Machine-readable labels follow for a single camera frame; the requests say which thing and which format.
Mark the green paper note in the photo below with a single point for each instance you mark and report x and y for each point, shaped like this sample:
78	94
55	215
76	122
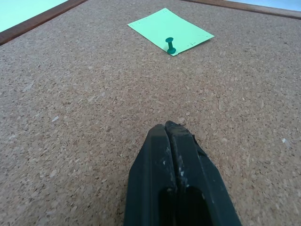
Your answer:
164	26

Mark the green pushpin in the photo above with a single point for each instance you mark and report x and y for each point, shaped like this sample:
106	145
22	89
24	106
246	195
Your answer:
170	46

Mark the cork board with wooden frame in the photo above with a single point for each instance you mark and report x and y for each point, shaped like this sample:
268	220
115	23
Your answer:
94	94

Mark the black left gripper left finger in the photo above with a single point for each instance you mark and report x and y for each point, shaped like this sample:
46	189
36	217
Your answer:
150	179

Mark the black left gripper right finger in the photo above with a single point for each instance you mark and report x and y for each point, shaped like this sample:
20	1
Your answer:
200	179

